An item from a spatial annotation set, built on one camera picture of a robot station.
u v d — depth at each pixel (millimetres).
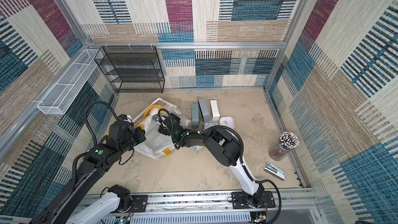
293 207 728
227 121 991
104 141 551
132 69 1095
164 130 844
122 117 659
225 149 543
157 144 893
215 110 1013
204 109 975
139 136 662
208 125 982
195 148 851
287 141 743
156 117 801
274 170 807
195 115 935
